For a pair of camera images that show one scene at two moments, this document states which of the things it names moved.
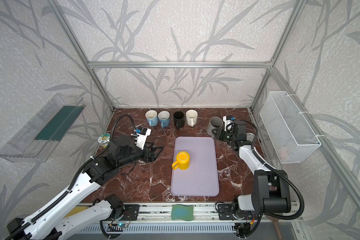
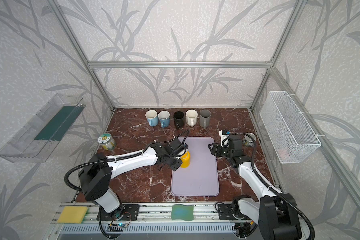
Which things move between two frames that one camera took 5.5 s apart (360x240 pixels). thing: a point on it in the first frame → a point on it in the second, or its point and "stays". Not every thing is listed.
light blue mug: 152,116 stays
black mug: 178,119 stays
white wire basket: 290,135 stays
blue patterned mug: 164,117 stays
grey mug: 215,122 → 205,118
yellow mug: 183,162 stays
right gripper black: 224,135 → 217,150
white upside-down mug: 191,117 stays
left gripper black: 148,153 → 177,156
